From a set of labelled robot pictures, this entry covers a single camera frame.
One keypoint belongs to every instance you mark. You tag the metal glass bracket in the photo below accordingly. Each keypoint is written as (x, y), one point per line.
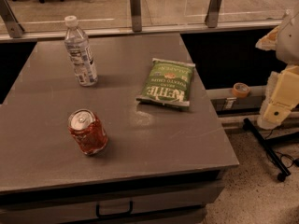
(212, 15)
(14, 28)
(136, 18)

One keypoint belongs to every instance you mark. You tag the middle metal glass bracket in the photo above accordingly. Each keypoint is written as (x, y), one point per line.
(136, 18)

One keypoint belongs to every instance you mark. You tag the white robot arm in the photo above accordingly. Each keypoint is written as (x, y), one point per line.
(287, 49)

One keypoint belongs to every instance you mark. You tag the clear plastic water bottle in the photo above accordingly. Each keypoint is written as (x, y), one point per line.
(78, 48)

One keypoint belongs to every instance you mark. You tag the black drawer handle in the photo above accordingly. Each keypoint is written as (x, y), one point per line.
(114, 209)

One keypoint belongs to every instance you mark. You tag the right metal glass bracket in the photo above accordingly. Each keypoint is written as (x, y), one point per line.
(212, 15)

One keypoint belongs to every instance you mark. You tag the red soda can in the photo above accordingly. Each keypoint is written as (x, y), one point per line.
(88, 131)

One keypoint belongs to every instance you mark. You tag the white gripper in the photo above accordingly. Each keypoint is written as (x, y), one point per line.
(289, 44)

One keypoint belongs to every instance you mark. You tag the left metal glass bracket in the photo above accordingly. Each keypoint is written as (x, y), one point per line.
(14, 28)

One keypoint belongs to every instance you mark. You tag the green Kettle chips bag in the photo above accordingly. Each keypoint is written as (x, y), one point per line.
(168, 84)

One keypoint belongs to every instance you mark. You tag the grey cabinet drawer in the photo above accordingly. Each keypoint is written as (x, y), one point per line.
(175, 204)

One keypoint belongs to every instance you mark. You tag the black stand leg with wheel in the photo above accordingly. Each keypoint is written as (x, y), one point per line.
(267, 146)

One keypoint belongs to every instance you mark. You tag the roll of tan tape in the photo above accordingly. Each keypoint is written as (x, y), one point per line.
(240, 90)

